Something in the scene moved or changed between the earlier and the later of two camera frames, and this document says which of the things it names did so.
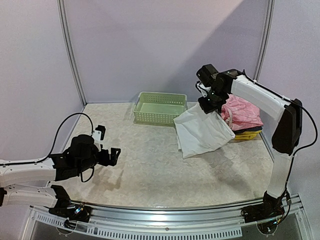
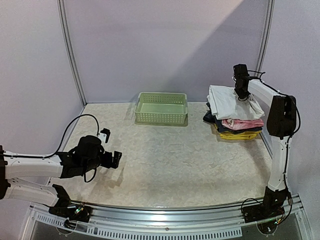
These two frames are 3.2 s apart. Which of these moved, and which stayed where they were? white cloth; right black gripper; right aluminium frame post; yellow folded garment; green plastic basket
Moved: white cloth; right black gripper
Stayed: yellow folded garment; green plastic basket; right aluminium frame post
